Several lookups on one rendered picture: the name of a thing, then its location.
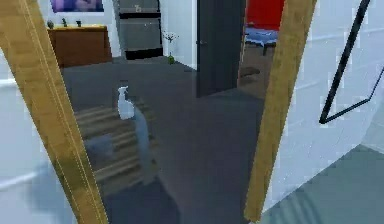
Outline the white spray bottle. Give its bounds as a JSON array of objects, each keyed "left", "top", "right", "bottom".
[{"left": 117, "top": 85, "right": 136, "bottom": 121}]

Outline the green vase with white flowers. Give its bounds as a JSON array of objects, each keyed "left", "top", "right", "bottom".
[{"left": 162, "top": 31, "right": 180, "bottom": 65}]

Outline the dark grey room door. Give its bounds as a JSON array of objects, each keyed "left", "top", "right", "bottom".
[{"left": 195, "top": 0, "right": 248, "bottom": 99}]

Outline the brown slatted bench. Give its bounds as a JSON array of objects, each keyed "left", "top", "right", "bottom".
[{"left": 73, "top": 97, "right": 160, "bottom": 197}]

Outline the blue bed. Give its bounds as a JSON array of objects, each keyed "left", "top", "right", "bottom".
[{"left": 244, "top": 27, "right": 279, "bottom": 56}]

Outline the white room door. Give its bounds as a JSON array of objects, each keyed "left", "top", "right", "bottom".
[{"left": 263, "top": 0, "right": 384, "bottom": 214}]

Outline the brown wooden sideboard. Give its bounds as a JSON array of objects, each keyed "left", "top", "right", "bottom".
[{"left": 47, "top": 25, "right": 113, "bottom": 69}]

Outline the purple framed picture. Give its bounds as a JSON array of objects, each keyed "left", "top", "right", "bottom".
[{"left": 49, "top": 0, "right": 106, "bottom": 15}]

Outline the black door handle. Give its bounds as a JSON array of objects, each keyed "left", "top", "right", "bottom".
[{"left": 318, "top": 0, "right": 384, "bottom": 125}]

